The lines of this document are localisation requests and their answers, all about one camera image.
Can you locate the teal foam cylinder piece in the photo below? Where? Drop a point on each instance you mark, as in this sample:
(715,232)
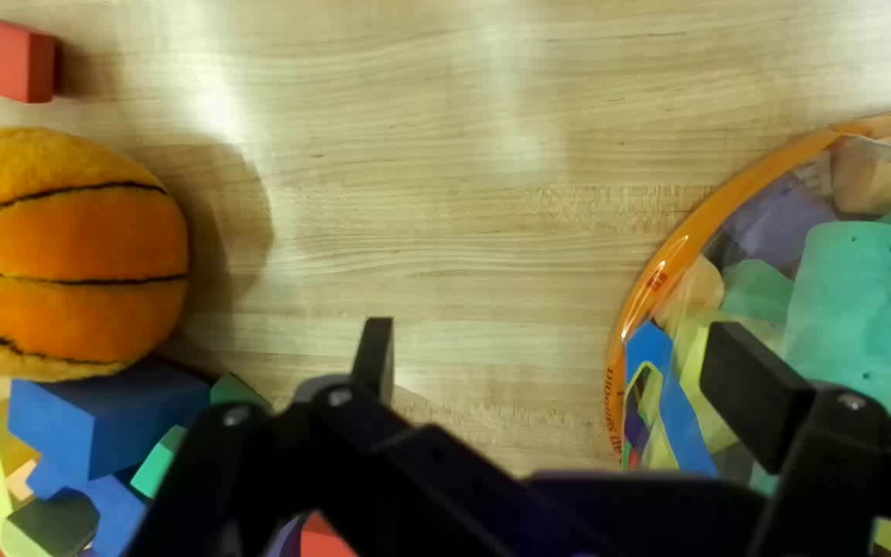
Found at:
(859,299)

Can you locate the blue foam block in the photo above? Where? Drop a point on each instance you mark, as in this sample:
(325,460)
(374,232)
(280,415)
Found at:
(107,418)

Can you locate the lilac foam piece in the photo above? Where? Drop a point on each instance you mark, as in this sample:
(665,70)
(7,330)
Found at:
(781,219)

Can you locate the dark green foam block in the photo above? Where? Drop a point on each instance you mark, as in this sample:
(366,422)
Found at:
(54,526)

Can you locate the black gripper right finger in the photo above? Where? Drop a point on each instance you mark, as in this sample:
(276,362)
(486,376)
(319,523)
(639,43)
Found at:
(836,466)

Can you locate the tan foam piece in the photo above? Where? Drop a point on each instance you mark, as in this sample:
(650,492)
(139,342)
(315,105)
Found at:
(879,173)

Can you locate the pale green foam piece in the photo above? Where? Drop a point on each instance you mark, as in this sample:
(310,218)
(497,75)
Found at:
(757,294)

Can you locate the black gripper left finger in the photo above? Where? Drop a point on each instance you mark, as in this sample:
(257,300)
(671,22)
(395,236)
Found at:
(260,466)

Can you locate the clear plastic block bag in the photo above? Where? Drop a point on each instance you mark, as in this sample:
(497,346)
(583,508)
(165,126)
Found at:
(671,236)

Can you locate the orange plush basketball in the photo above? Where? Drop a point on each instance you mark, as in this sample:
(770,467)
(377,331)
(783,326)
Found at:
(54,258)

